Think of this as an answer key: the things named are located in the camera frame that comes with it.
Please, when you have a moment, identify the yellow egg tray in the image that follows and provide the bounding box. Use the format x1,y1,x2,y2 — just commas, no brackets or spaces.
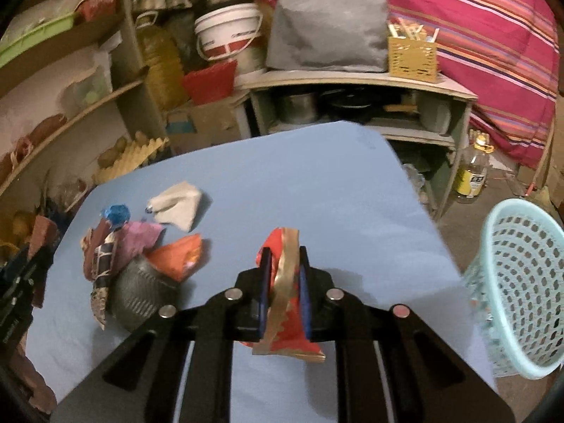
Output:
94,136,170,186

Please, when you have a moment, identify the green plastic tray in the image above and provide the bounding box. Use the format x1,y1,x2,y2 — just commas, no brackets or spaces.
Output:
0,11,82,69

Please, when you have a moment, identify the wooden shelf unit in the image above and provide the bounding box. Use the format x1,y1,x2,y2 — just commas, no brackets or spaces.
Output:
0,0,170,199

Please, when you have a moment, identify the blue crumpled foil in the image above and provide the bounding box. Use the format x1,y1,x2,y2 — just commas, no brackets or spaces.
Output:
101,205,131,230

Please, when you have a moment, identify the white bucket with red label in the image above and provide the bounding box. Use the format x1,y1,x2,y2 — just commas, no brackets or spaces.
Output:
194,2,264,62

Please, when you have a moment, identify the large potato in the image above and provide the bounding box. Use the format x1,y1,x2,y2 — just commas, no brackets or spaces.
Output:
99,139,129,168

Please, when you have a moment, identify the brown patterned wrapper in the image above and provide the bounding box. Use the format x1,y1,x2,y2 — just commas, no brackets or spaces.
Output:
80,220,122,331

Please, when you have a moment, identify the yellow oil jug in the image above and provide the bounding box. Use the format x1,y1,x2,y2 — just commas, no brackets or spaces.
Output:
134,11,188,113

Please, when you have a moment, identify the bundle of wooden sticks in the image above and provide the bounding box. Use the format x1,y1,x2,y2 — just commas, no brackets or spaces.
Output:
390,18,441,44

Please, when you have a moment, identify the black pan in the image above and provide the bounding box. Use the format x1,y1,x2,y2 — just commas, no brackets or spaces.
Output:
319,88,375,122

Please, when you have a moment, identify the red plastic bowl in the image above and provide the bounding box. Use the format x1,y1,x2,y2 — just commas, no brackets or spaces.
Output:
182,59,239,106

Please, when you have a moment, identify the orange snack wrapper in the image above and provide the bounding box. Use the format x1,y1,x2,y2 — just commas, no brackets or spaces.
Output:
145,234,203,282

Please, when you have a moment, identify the cardboard box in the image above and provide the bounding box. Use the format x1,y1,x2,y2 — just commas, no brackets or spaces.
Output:
165,92,247,153

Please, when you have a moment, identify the light blue plastic basket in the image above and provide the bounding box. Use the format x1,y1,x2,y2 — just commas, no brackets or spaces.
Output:
462,198,564,380

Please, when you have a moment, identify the yellow perforated box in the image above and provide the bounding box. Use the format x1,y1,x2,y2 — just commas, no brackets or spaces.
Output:
388,35,438,83

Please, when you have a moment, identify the metal cooking pot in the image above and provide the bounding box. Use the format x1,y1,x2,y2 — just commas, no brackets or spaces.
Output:
275,92,320,125

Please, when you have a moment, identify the striped pink blanket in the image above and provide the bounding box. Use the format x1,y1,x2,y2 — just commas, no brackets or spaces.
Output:
247,0,561,170

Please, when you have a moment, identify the grey cloth bag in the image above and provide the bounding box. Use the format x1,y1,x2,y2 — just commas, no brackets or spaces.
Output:
265,0,389,73

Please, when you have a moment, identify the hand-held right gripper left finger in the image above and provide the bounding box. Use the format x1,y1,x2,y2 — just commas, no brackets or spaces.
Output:
50,247,271,423

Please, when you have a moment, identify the pink wrapper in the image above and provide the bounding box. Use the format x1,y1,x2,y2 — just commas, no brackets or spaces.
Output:
117,221,165,269

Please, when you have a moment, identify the red and gold snack wrapper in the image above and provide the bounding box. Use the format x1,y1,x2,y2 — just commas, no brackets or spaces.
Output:
244,228,327,363

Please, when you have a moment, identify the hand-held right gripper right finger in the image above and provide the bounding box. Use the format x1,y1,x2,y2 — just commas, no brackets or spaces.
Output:
300,247,516,423

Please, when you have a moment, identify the grey wooden cabinet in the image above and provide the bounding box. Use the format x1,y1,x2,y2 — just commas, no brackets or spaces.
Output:
235,68,479,221

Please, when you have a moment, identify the white face mask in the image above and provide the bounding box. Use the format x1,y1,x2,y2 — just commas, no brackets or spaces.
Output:
145,180,203,233

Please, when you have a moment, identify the bottle with yellow label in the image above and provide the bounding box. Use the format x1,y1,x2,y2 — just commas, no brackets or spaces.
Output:
455,134,495,204

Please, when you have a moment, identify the white plastic container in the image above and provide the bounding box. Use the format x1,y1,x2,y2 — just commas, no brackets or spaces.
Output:
418,97,453,135

